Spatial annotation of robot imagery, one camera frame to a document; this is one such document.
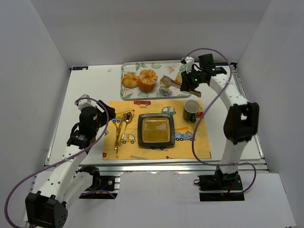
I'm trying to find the silver metal tongs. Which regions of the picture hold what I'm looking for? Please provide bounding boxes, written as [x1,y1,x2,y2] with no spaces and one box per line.
[164,76,201,97]

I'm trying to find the small round bread bun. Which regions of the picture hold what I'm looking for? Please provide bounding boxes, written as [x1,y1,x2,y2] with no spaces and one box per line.
[160,76,171,88]

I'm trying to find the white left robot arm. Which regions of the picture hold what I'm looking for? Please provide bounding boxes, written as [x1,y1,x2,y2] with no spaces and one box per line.
[25,98,116,228]

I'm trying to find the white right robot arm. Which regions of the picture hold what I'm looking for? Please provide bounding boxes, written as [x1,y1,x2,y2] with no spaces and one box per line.
[181,54,259,175]

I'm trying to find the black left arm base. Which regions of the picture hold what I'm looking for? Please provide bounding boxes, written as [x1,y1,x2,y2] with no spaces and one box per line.
[76,165,117,199]

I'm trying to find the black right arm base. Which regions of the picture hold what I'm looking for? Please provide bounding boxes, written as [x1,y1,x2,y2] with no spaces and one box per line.
[193,175,245,202]

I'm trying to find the sliced herb bread piece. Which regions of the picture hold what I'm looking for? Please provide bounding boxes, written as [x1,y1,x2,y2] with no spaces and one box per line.
[175,75,182,84]

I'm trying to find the orange sugared bundt bread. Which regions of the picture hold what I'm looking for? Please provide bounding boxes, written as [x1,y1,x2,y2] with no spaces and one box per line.
[137,69,158,92]

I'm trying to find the orange twisted bread roll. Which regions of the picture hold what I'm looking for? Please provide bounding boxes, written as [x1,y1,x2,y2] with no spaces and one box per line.
[122,73,138,88]

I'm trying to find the floral white serving tray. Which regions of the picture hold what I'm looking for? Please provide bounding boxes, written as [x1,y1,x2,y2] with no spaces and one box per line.
[120,60,190,100]

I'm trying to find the gold fork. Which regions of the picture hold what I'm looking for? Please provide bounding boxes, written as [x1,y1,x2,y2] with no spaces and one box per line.
[114,127,120,154]

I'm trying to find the dark green mug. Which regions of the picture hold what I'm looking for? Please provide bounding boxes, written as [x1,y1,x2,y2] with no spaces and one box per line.
[183,100,200,123]

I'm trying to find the gold knife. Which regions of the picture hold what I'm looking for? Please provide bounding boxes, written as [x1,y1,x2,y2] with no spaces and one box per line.
[114,114,126,153]

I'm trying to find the gold spoon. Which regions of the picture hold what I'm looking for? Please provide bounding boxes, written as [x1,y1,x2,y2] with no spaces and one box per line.
[118,112,133,146]

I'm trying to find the yellow vehicle print placemat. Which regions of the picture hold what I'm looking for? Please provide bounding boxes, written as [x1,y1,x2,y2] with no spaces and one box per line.
[103,100,211,160]

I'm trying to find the blue label left corner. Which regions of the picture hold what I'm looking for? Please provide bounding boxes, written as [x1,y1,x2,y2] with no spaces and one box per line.
[72,66,88,71]

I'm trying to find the black square amber plate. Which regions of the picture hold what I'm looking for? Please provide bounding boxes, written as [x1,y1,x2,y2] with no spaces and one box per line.
[137,113,175,150]

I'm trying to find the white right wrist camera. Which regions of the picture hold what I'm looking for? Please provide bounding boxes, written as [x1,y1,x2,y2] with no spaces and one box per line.
[181,56,195,73]

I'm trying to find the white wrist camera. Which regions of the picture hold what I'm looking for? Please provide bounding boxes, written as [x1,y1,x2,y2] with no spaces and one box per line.
[75,94,95,111]
[181,56,195,73]

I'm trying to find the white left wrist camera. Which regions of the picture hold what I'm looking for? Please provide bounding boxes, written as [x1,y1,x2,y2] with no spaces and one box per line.
[75,94,95,111]

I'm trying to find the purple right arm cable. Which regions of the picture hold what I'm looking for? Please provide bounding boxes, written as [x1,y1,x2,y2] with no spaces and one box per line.
[181,48,257,195]

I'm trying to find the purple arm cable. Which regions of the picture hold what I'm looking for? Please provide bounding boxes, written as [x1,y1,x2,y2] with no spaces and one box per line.
[4,96,117,226]
[181,48,257,195]

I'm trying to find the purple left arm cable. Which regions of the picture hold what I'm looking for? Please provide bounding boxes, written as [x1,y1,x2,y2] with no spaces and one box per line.
[4,96,117,226]

